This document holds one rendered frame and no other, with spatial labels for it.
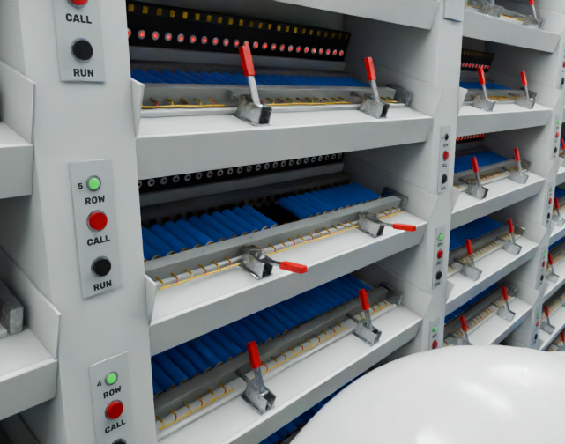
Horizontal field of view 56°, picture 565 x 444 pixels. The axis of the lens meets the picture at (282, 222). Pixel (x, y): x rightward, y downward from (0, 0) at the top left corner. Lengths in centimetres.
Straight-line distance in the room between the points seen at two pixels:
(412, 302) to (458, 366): 91
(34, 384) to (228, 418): 29
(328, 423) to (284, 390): 63
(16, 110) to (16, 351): 21
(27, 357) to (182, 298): 17
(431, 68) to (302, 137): 37
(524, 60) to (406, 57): 70
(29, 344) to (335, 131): 46
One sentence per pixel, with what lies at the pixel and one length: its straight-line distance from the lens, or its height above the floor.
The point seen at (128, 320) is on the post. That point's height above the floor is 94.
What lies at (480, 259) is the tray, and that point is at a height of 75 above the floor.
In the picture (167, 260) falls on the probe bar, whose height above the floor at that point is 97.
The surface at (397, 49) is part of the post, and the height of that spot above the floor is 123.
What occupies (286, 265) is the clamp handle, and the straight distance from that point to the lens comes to 64.
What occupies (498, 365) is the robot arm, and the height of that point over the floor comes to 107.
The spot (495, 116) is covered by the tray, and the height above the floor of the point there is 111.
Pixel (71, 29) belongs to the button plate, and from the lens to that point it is 50.
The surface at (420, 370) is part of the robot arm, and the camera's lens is 16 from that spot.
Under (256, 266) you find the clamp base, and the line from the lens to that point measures 67.
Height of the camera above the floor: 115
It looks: 13 degrees down
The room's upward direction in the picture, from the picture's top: 1 degrees counter-clockwise
